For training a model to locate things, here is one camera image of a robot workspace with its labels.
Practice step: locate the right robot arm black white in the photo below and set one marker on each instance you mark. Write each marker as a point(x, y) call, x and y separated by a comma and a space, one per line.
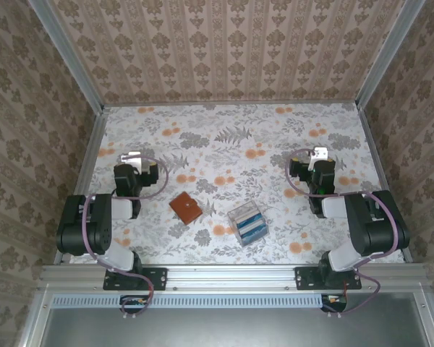
point(376, 224)

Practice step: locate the left wrist camera box silver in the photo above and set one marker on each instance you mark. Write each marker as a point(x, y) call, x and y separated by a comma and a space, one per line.
point(135, 159)

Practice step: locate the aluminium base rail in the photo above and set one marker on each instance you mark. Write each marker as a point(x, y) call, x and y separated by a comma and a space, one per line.
point(231, 276)

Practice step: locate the right wrist camera box silver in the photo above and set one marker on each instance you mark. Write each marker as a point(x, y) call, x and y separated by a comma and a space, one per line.
point(321, 153)

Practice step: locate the brown leather card holder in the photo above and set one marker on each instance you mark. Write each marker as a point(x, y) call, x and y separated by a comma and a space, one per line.
point(185, 208)

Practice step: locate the wrist camera box silver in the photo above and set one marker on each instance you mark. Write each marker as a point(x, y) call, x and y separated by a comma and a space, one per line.
point(135, 159)
point(321, 153)

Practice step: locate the credit card stack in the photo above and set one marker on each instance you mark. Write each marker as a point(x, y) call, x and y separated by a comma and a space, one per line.
point(251, 227)

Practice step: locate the aluminium table end rail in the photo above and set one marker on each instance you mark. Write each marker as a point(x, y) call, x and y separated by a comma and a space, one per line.
point(231, 103)

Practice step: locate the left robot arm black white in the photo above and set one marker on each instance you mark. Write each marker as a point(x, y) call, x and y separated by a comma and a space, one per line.
point(94, 224)

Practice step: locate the aluminium table side rail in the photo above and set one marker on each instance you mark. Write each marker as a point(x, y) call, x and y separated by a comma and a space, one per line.
point(374, 152)
point(90, 152)

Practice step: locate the grey metal base panel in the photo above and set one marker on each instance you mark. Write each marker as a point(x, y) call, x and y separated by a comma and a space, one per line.
point(220, 329)

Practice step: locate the clear plastic card box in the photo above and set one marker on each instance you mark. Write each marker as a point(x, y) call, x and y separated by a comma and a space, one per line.
point(242, 209)

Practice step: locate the aluminium frame post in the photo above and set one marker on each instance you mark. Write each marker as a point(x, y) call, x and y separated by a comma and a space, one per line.
point(390, 54)
point(68, 58)

